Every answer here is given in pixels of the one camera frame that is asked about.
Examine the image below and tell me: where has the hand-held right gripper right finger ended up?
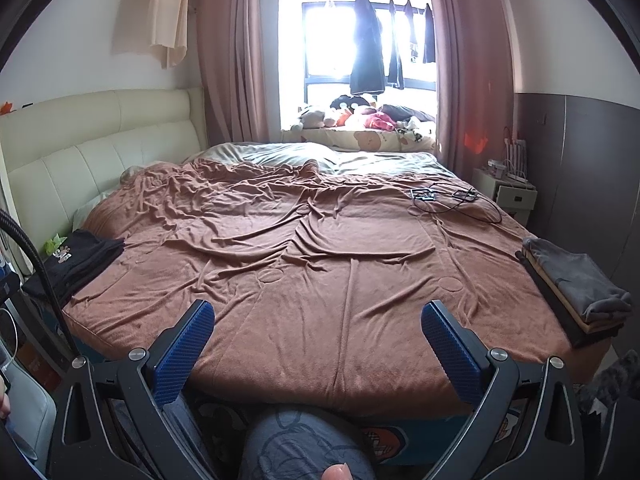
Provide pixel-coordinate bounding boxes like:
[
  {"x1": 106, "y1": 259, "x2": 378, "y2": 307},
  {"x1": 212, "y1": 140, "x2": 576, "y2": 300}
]
[{"x1": 421, "y1": 300, "x2": 586, "y2": 480}]

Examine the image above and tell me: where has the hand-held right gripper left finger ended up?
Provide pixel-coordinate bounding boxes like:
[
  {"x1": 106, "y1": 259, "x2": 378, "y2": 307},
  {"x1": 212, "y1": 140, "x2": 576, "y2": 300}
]
[{"x1": 50, "y1": 299, "x2": 221, "y2": 480}]

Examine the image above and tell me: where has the black teddy bear t-shirt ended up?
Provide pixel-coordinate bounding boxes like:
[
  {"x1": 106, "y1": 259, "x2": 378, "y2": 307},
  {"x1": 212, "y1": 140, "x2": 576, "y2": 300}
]
[{"x1": 515, "y1": 250, "x2": 626, "y2": 350}]

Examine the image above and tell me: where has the person's right hand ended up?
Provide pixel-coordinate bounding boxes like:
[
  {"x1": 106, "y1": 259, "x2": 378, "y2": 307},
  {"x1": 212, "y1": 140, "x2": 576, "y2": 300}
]
[{"x1": 320, "y1": 464, "x2": 361, "y2": 480}]

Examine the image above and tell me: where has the black printed garment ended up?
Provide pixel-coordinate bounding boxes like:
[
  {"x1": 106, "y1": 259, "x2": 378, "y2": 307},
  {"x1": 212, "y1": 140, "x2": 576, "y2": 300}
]
[{"x1": 22, "y1": 229, "x2": 126, "y2": 306}]

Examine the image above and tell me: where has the cartoon printed bed base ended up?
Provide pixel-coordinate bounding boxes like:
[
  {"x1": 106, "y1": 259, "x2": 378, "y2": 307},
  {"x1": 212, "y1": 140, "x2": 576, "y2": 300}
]
[{"x1": 20, "y1": 305, "x2": 613, "y2": 466}]

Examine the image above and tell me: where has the white pillow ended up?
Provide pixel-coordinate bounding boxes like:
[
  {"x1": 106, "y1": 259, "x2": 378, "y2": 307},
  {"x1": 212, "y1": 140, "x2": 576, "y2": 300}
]
[{"x1": 71, "y1": 191, "x2": 113, "y2": 233}]

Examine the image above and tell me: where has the beige folded garment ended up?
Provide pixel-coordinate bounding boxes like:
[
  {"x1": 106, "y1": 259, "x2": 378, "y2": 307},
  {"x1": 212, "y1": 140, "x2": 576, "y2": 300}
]
[{"x1": 520, "y1": 252, "x2": 623, "y2": 333}]

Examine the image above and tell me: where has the brown fleece blanket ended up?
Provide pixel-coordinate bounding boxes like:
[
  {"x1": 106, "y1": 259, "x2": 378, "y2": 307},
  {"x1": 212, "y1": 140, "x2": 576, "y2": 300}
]
[{"x1": 62, "y1": 157, "x2": 613, "y2": 418}]

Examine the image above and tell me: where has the grey folded garment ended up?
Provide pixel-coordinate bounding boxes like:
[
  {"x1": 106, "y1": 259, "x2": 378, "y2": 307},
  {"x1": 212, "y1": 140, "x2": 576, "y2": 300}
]
[{"x1": 521, "y1": 236, "x2": 633, "y2": 322}]

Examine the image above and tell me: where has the person's leg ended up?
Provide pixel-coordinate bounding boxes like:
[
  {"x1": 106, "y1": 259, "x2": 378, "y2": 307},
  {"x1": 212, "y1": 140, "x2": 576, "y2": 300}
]
[{"x1": 237, "y1": 405, "x2": 378, "y2": 480}]

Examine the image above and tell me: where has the mottled grey fuzzy cloth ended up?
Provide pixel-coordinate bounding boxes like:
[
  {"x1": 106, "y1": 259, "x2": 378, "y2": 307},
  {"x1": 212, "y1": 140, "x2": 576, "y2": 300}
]
[{"x1": 575, "y1": 350, "x2": 640, "y2": 480}]

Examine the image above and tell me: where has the white nightstand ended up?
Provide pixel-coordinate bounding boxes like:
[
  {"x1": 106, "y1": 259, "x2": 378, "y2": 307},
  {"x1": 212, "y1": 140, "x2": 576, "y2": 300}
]
[{"x1": 471, "y1": 166, "x2": 540, "y2": 228}]

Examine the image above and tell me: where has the cream leather headboard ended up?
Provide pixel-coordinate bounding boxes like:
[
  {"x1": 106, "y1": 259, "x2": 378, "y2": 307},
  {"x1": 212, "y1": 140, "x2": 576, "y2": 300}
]
[{"x1": 0, "y1": 86, "x2": 208, "y2": 273}]

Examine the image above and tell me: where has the pale duvet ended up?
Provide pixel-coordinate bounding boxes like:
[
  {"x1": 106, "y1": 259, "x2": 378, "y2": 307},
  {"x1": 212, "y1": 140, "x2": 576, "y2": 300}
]
[{"x1": 182, "y1": 141, "x2": 453, "y2": 181}]

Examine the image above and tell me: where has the black and white plush toy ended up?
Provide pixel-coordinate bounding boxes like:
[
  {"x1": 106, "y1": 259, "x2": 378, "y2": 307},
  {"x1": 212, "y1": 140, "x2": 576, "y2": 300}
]
[{"x1": 397, "y1": 117, "x2": 426, "y2": 141}]

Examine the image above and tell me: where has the bear printed cushion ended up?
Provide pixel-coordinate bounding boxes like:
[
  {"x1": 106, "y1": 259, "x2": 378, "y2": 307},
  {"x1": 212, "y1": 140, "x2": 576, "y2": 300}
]
[{"x1": 281, "y1": 127, "x2": 437, "y2": 153}]

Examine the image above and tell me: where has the red plush toy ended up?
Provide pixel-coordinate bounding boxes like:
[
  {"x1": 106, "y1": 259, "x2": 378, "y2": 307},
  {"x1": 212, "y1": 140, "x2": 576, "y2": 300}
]
[{"x1": 362, "y1": 112, "x2": 396, "y2": 132}]

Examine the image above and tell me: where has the dark pillow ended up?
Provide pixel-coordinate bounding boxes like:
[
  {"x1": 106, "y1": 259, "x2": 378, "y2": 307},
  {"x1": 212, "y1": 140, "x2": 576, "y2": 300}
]
[{"x1": 380, "y1": 104, "x2": 437, "y2": 123}]

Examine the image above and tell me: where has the orange plush toy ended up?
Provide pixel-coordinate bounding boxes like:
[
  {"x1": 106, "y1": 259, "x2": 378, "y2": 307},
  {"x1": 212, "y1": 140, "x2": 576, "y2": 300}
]
[{"x1": 332, "y1": 107, "x2": 362, "y2": 128}]

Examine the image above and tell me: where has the grey plush toy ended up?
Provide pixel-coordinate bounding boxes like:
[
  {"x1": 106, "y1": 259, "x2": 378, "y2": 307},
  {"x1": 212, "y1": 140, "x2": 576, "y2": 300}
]
[{"x1": 297, "y1": 105, "x2": 331, "y2": 129}]

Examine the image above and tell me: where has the pink curtain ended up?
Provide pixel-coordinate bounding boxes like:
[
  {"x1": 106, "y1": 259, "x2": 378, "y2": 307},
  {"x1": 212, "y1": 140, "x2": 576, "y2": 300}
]
[
  {"x1": 422, "y1": 0, "x2": 516, "y2": 176},
  {"x1": 192, "y1": 0, "x2": 286, "y2": 153}
]

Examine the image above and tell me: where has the cream hanging cloth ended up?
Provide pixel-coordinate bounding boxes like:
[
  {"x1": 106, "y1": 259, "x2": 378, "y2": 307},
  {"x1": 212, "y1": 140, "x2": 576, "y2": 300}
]
[{"x1": 111, "y1": 0, "x2": 192, "y2": 68}]

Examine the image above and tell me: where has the dark hanging garment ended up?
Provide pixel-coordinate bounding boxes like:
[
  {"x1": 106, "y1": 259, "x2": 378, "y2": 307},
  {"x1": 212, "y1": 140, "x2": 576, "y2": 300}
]
[
  {"x1": 421, "y1": 2, "x2": 437, "y2": 65},
  {"x1": 386, "y1": 0, "x2": 406, "y2": 91},
  {"x1": 402, "y1": 0, "x2": 421, "y2": 63}
]

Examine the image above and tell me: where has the black hanging jacket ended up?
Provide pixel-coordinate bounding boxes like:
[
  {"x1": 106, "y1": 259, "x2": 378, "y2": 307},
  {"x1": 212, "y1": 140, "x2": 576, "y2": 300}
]
[{"x1": 348, "y1": 0, "x2": 388, "y2": 96}]

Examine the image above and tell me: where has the window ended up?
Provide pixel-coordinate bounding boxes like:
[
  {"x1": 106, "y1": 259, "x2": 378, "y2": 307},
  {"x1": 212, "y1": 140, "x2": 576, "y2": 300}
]
[{"x1": 277, "y1": 0, "x2": 441, "y2": 131}]

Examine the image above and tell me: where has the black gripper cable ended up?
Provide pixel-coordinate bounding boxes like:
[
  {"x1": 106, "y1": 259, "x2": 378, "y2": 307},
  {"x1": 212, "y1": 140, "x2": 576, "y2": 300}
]
[{"x1": 0, "y1": 208, "x2": 81, "y2": 361}]

